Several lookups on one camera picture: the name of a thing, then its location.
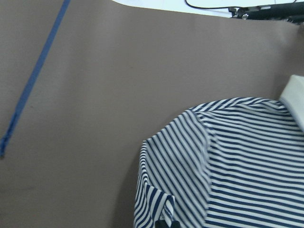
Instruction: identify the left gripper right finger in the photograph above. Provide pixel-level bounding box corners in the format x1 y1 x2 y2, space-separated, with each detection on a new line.
170 221 180 228

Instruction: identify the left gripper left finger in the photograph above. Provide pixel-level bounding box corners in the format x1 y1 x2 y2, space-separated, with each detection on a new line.
155 220 166 228

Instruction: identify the brown table cover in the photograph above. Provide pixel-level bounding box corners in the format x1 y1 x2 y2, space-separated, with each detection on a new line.
0 0 304 228

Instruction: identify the black clamp tool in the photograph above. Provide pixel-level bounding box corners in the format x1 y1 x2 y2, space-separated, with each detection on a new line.
228 2 304 24

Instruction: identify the blue white striped polo shirt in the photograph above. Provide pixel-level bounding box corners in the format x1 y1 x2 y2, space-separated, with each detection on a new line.
133 75 304 228

